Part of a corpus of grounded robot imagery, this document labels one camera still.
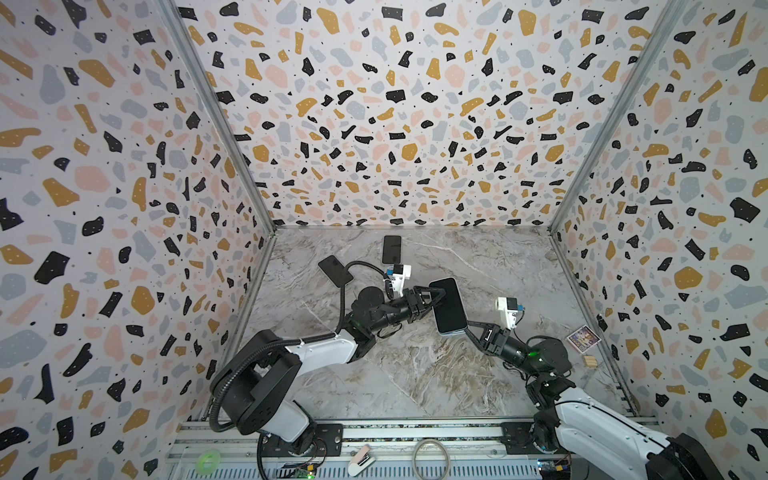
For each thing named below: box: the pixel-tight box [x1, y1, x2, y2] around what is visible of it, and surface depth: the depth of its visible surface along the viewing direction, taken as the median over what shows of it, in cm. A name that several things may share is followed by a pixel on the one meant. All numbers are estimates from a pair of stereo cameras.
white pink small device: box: [347, 444, 376, 477], surface depth 70 cm
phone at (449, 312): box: [428, 277, 469, 336], surface depth 73 cm
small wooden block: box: [584, 355, 598, 368], surface depth 89 cm
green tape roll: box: [196, 449, 221, 476], surface depth 72 cm
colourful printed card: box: [566, 324, 602, 354], surface depth 92 cm
